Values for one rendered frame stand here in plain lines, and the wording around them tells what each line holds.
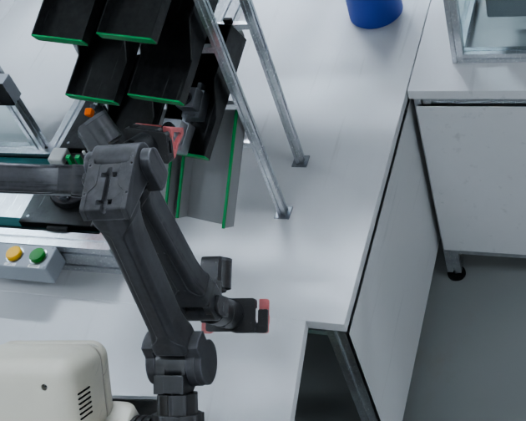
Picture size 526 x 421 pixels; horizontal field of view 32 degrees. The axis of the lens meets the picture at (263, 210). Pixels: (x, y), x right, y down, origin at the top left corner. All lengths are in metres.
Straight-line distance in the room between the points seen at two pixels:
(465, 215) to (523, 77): 0.55
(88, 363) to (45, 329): 0.75
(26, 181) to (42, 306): 0.63
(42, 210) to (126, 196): 1.06
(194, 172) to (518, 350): 1.27
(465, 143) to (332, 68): 0.42
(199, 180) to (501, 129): 0.85
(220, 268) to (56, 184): 0.34
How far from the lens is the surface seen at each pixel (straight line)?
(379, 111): 2.39
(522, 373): 2.87
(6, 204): 2.53
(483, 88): 2.40
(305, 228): 2.17
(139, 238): 1.36
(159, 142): 1.81
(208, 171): 2.08
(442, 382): 2.87
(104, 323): 2.19
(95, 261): 2.25
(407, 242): 2.52
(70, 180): 1.73
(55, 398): 1.48
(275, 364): 1.97
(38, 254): 2.26
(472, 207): 2.75
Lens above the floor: 2.48
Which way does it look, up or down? 46 degrees down
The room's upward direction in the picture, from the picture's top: 22 degrees counter-clockwise
